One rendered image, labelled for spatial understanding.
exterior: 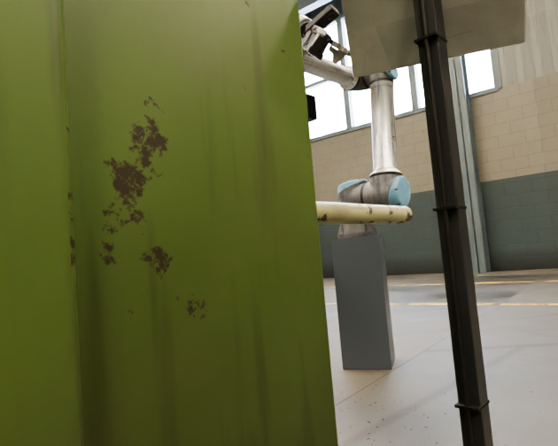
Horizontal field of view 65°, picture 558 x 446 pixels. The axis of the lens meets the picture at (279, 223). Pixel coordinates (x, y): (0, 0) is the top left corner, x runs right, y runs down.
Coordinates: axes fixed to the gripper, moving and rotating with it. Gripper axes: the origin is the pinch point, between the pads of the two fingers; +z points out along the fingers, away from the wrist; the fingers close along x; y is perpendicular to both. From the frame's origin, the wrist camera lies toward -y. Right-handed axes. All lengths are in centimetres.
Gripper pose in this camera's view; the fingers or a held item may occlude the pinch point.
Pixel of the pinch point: (341, 44)
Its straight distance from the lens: 151.2
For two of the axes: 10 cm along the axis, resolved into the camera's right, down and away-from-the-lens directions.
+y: -5.4, 7.9, 3.0
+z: 4.9, 5.8, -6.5
